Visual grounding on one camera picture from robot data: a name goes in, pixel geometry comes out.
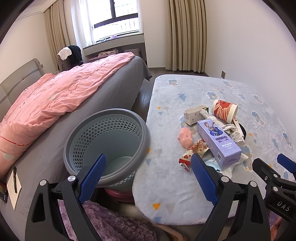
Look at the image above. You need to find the chair with dark clothes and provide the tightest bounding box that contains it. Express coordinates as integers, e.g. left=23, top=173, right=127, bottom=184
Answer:
left=57, top=45, right=84, bottom=71

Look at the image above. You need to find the purple fluffy rug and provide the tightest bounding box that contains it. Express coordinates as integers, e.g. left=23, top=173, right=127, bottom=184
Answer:
left=58, top=199, right=158, bottom=241

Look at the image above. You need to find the window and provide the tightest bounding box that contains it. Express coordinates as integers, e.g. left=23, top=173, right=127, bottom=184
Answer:
left=70, top=0, right=143, bottom=48

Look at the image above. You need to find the grey perforated trash basket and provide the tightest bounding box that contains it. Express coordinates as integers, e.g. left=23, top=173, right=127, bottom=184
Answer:
left=63, top=108, right=149, bottom=192

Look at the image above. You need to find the left beige curtain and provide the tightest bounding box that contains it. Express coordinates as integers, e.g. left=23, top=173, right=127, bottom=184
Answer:
left=44, top=0, right=70, bottom=70

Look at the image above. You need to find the red stool under basket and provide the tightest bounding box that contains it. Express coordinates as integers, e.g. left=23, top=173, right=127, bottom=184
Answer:
left=104, top=188, right=134, bottom=203

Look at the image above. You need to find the right beige curtain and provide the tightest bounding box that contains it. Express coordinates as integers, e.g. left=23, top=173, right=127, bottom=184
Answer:
left=166, top=0, right=207, bottom=73

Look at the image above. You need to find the wall socket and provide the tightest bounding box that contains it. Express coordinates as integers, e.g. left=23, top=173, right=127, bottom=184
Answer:
left=221, top=71, right=226, bottom=79

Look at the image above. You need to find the pink quilt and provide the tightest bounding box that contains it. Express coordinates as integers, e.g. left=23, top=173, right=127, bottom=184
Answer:
left=1, top=52, right=135, bottom=177

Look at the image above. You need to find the grey window desk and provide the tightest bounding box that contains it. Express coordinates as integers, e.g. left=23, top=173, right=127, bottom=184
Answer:
left=83, top=34, right=147, bottom=63

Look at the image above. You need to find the red snack wrapper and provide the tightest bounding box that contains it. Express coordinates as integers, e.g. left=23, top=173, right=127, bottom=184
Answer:
left=179, top=138, right=209, bottom=172

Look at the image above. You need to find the red white paper cup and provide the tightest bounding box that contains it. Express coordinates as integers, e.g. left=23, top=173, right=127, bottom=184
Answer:
left=212, top=99, right=238, bottom=124

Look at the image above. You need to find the grey headboard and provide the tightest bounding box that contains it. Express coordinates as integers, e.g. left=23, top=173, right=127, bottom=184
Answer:
left=0, top=58, right=44, bottom=121

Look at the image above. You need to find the white paper with pen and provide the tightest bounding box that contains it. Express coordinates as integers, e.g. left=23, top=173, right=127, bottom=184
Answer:
left=7, top=167, right=22, bottom=210

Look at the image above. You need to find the grey bed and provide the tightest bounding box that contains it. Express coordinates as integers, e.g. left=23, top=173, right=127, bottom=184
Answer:
left=1, top=56, right=150, bottom=240

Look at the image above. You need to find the pink pig toy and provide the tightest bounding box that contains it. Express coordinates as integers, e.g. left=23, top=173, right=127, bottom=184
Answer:
left=178, top=127, right=193, bottom=149

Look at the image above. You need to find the knotted white cloth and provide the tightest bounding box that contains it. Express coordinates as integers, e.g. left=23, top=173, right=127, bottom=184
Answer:
left=201, top=110, right=245, bottom=147

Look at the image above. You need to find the playing card strip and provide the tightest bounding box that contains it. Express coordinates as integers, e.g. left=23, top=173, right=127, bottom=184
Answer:
left=232, top=116, right=245, bottom=146

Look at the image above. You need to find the beige curtain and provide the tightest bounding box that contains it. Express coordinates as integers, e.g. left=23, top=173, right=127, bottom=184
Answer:
left=44, top=0, right=70, bottom=70
left=166, top=0, right=207, bottom=73

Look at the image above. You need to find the torn white carton box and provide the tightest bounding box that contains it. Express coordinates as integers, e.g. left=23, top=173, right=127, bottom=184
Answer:
left=184, top=105, right=209, bottom=126

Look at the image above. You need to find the white blue mask package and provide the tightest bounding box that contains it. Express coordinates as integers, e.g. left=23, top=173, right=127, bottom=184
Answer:
left=203, top=152, right=249, bottom=178

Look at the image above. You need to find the light blue patterned blanket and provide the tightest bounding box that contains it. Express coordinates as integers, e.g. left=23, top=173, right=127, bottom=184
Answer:
left=131, top=74, right=296, bottom=226

